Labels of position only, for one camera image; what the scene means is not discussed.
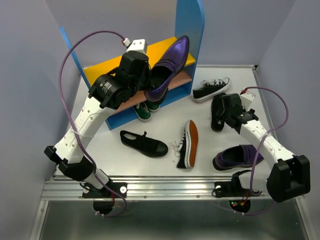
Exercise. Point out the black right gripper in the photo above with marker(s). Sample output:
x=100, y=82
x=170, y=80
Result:
x=244, y=110

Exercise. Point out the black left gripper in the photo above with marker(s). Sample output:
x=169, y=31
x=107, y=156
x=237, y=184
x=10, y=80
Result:
x=149, y=80

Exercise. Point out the purple loafer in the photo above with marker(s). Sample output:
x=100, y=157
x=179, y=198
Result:
x=163, y=72
x=241, y=156

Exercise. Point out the black sneaker orange sole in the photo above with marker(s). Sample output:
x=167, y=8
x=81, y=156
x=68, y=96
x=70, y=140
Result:
x=186, y=150

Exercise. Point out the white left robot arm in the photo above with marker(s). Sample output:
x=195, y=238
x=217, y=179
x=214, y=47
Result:
x=105, y=96

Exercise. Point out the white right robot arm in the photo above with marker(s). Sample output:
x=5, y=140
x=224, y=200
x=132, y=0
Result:
x=268, y=167

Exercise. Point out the all-black slip-on shoe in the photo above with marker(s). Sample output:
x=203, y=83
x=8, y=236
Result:
x=217, y=124

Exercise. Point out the yellow top shelf board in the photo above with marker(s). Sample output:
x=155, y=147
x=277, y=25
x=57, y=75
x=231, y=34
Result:
x=154, y=51

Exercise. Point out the pink middle shelf board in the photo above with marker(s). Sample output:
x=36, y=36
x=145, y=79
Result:
x=179, y=80

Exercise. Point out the black white-laced sneaker upright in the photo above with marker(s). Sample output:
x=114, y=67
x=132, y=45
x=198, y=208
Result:
x=210, y=88

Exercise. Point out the all-black lace sneaker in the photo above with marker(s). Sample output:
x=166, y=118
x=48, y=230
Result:
x=147, y=146

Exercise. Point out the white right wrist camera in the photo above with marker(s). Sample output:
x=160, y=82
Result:
x=247, y=98

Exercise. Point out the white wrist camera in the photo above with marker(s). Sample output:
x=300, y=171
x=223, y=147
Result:
x=247, y=98
x=138, y=45

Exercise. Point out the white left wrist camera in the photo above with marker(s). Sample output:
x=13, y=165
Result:
x=138, y=45

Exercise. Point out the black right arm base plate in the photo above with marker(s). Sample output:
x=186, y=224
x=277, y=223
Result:
x=228, y=189

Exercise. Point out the blue shoe shelf frame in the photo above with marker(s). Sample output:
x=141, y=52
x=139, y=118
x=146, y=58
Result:
x=189, y=21

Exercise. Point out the aluminium mounting rail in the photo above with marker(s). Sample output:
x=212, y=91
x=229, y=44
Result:
x=141, y=188

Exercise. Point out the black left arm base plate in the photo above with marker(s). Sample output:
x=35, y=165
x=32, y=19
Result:
x=90, y=192

